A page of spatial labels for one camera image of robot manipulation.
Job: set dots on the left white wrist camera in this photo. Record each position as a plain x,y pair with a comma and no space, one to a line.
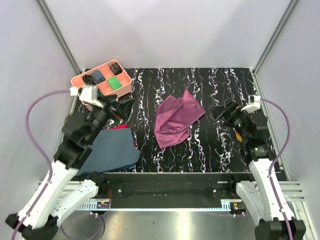
88,94

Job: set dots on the dark patterned rolled cloth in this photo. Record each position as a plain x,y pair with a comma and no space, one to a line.
116,68

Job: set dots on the green rolled cloth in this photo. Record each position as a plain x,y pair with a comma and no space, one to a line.
114,83

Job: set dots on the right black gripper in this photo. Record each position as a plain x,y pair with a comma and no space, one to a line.
234,109

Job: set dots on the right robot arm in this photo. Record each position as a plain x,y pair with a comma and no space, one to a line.
263,197

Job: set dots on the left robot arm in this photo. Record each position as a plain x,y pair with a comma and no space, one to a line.
42,216

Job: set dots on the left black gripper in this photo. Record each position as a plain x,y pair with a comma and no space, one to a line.
124,107

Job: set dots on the pink divided organizer tray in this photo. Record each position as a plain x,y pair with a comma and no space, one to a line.
104,88

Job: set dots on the red folded cloth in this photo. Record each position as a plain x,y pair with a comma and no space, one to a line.
125,126

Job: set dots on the purple satin napkin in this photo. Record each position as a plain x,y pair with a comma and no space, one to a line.
174,116

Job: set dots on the grey-blue folded cloth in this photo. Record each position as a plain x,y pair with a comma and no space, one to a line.
112,150

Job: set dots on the blue rolled cloth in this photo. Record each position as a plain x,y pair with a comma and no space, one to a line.
98,77

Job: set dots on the black patterned rolled cloth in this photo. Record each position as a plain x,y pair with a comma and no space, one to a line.
88,79

